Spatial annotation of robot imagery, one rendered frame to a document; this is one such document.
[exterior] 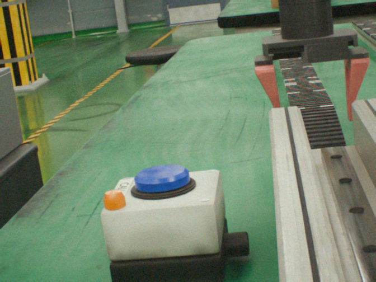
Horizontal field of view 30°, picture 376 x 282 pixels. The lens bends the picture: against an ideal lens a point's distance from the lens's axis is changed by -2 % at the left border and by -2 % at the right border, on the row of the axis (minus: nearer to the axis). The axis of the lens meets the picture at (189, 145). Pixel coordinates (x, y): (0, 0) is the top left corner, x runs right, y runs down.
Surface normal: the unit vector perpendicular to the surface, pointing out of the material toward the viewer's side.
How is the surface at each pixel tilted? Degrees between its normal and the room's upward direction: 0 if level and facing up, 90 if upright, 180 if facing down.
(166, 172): 3
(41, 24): 90
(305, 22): 90
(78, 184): 0
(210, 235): 90
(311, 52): 90
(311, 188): 0
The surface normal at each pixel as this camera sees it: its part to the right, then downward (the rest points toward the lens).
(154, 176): -0.14, -0.95
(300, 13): -0.30, 0.28
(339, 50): -0.09, 0.26
